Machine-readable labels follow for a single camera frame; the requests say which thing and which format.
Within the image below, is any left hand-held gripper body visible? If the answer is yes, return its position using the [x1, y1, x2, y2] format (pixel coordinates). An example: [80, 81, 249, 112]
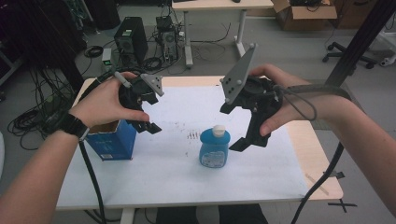
[113, 72, 165, 126]

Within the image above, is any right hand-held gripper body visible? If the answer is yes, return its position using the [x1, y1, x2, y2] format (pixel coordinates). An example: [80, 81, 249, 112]
[219, 42, 284, 139]

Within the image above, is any blue bottle with white cap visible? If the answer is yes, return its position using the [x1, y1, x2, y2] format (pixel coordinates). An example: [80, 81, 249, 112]
[199, 124, 232, 169]

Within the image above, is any blue cardboard box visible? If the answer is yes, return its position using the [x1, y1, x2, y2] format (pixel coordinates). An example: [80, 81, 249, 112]
[85, 119, 138, 161]

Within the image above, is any person's right hand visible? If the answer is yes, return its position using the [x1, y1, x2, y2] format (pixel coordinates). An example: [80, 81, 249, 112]
[248, 63, 344, 138]

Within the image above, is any person's left hand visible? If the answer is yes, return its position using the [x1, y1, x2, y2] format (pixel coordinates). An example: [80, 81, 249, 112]
[69, 71, 150, 129]

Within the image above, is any small box with green light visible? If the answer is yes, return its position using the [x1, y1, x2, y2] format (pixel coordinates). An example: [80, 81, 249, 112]
[100, 48, 113, 75]

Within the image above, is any white table mat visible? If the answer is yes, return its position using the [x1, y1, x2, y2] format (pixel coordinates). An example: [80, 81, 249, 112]
[55, 85, 310, 210]

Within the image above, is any black computer tower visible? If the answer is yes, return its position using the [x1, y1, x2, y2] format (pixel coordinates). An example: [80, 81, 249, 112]
[113, 16, 149, 63]

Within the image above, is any open computer case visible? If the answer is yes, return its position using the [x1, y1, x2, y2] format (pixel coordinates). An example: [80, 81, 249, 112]
[154, 15, 180, 63]

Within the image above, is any black wristwatch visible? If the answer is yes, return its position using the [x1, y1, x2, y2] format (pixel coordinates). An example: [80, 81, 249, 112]
[58, 112, 92, 142]

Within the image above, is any brown cardboard box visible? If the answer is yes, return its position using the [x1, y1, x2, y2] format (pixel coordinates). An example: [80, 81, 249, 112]
[270, 0, 339, 32]

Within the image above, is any black office chair base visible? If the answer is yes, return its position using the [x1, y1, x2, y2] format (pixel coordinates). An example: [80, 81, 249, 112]
[321, 41, 379, 70]

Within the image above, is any white desk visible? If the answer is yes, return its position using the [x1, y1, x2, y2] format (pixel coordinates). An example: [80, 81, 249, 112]
[171, 0, 275, 69]

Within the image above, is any dark curtain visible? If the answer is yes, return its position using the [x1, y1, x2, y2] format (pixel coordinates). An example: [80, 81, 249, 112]
[0, 0, 90, 92]

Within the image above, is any black metal stand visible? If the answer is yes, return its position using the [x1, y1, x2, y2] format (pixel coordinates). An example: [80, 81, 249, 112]
[324, 0, 396, 89]

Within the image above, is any grey wrist strap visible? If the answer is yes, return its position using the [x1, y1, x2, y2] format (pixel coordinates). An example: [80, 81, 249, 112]
[274, 83, 353, 122]

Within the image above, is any coiled black cable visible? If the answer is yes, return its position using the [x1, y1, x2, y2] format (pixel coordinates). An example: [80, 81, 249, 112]
[83, 45, 105, 59]

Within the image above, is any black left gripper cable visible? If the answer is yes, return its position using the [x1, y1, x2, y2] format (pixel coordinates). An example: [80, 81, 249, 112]
[78, 139, 107, 224]

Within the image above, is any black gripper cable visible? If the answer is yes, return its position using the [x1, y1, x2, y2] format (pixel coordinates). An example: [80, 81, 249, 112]
[78, 139, 107, 224]
[290, 142, 346, 224]

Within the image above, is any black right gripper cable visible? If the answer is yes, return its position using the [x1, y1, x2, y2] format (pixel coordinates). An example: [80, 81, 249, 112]
[290, 142, 346, 224]

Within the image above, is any bundle of black cables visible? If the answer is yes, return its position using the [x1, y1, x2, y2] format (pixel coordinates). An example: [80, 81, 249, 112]
[7, 66, 78, 151]

